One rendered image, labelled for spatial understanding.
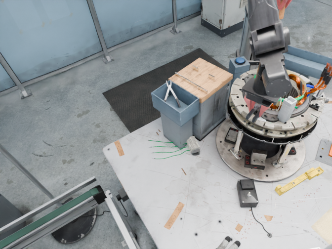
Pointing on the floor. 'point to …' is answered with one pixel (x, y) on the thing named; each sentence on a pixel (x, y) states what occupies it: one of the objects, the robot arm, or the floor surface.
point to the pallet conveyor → (66, 218)
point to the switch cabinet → (223, 16)
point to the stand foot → (70, 234)
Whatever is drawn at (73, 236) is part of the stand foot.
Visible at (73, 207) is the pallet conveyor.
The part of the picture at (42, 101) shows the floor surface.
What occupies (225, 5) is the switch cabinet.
